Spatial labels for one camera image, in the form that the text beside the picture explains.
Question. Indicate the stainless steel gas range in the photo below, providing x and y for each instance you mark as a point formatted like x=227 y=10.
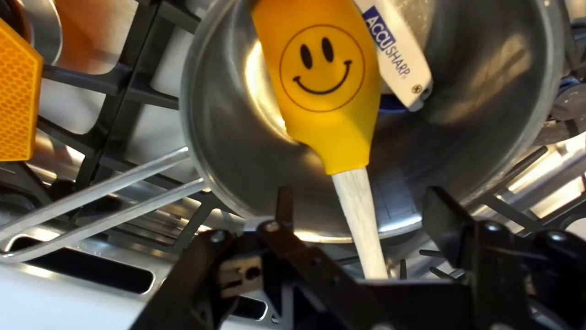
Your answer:
x=60 y=299

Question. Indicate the stainless steel pot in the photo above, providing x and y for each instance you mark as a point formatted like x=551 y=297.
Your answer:
x=243 y=153

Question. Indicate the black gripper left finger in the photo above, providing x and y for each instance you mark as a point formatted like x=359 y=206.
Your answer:
x=267 y=281

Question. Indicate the grey bowl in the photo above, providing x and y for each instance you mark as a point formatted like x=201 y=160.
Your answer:
x=42 y=24

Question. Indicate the black cast-iron stove grate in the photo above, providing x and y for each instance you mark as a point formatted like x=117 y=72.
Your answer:
x=130 y=66

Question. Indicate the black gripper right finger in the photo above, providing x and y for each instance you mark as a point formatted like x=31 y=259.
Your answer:
x=523 y=281

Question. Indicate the white Accusharp knife sharpener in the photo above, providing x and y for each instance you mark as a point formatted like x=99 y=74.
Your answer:
x=395 y=55

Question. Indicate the orange honeycomb silicone trivet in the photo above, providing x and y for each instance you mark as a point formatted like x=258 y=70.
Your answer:
x=18 y=98

